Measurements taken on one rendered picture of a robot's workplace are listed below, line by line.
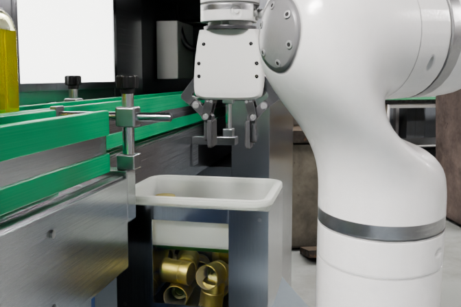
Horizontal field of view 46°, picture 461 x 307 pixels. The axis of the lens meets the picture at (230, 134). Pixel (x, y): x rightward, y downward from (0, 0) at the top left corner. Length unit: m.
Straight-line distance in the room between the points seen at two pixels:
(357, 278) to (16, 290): 0.30
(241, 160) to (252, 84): 0.82
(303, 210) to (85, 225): 3.17
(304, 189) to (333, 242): 3.19
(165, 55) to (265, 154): 0.45
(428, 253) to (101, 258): 0.37
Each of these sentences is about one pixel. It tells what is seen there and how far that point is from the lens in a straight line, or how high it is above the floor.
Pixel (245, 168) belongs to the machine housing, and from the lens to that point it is 1.57.
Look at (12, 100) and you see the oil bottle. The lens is 0.73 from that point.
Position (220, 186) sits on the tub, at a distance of 0.91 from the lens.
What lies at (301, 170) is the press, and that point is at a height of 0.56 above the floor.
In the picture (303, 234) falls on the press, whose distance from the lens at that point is 3.79.
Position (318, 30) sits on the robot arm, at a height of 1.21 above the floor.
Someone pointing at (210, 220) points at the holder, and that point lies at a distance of 0.76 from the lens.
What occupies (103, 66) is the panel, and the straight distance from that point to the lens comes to 1.33.
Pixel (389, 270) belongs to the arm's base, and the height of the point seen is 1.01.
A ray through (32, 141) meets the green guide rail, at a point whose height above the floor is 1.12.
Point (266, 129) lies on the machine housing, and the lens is 1.55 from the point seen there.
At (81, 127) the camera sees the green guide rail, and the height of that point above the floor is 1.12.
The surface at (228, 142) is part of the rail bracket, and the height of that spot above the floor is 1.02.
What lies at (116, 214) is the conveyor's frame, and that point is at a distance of 0.71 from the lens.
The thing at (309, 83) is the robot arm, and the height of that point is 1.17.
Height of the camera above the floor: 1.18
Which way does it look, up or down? 6 degrees down
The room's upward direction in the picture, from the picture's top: straight up
